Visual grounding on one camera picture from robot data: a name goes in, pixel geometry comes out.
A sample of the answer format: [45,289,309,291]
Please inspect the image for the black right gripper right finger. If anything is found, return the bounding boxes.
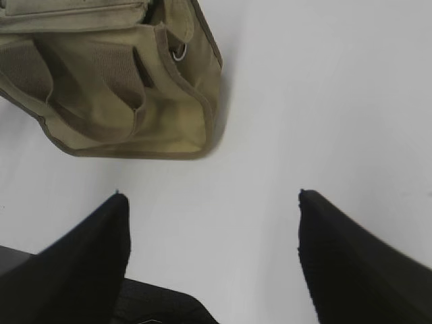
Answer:
[298,190,431,323]

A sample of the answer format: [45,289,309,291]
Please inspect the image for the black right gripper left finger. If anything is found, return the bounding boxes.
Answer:
[1,193,131,323]

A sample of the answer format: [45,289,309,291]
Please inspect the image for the yellow canvas tote bag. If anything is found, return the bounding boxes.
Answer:
[1,1,223,160]

